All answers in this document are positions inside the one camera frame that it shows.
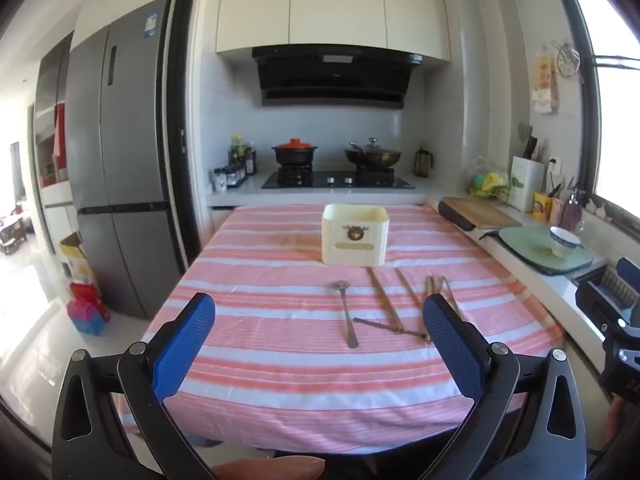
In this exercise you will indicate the black gas cooktop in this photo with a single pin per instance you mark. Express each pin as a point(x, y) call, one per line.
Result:
point(335, 181)

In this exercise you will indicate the hanging wall towel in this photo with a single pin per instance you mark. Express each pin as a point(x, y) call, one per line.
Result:
point(545, 80)

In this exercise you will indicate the pink white striped tablecloth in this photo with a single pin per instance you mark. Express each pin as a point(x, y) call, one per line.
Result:
point(280, 365)

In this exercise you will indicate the hanging metal trivet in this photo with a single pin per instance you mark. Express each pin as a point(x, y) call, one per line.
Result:
point(568, 60)

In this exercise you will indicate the cream utensil holder box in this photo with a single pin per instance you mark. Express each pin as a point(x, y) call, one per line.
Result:
point(355, 237)

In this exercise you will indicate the black pot with orange lid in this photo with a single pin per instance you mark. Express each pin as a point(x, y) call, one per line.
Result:
point(295, 152)

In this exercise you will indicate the dark metal chopstick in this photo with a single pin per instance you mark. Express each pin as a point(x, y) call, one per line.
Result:
point(385, 327)

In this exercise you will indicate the yellow box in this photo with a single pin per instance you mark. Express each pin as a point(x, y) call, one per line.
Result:
point(541, 207)

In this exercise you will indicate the white upper cabinets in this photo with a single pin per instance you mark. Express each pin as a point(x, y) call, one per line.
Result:
point(330, 5)

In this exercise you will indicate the wooden cutting board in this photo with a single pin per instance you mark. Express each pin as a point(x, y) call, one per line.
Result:
point(482, 210)

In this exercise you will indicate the condiment bottles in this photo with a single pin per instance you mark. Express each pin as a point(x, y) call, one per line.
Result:
point(245, 156)

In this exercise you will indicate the yellow green plastic bag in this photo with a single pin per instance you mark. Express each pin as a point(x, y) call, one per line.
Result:
point(487, 182)

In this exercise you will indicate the grey tall cabinet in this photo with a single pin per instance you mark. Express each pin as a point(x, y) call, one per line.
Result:
point(52, 110)

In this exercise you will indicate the black range hood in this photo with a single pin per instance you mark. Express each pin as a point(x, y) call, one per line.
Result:
point(335, 80)

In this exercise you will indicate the cardboard box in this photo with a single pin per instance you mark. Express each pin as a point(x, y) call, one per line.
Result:
point(77, 255)

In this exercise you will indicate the grey refrigerator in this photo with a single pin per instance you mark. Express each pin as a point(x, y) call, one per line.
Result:
point(125, 150)

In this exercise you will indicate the green cutting board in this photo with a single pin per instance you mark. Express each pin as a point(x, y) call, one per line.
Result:
point(530, 247)

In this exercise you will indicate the window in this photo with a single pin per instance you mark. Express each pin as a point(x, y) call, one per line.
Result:
point(615, 110)

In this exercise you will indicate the purple soap bottle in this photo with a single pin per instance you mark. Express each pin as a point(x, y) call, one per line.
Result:
point(570, 212)

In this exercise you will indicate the person's right forearm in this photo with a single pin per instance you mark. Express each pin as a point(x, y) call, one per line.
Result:
point(610, 427)

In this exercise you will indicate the red blue toy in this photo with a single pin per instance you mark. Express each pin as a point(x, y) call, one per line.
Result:
point(89, 310)

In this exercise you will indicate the person's left hand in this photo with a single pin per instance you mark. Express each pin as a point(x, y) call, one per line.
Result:
point(265, 470)

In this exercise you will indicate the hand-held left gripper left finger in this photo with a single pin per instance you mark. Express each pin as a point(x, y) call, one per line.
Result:
point(185, 347)

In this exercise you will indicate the white printed jar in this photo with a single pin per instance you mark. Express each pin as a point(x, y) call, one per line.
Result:
point(220, 181)

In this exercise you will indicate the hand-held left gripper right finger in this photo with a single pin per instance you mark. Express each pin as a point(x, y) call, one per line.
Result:
point(452, 347)

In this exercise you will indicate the metal spoon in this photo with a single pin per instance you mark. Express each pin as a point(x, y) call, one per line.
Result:
point(346, 310)

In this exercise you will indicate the white blue bowl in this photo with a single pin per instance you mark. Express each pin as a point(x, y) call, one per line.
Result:
point(565, 242)

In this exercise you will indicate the wok with glass lid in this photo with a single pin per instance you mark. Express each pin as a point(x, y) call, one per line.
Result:
point(372, 156)

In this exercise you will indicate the spice jar rack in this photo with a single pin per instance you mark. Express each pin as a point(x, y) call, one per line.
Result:
point(234, 175)

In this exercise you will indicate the dark glass jar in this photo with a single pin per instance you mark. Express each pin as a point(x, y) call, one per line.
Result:
point(423, 162)

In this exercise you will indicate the white knife block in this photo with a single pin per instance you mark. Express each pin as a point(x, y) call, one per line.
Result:
point(525, 185)

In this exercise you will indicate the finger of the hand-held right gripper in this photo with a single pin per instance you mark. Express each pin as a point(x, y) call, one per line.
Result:
point(631, 280)

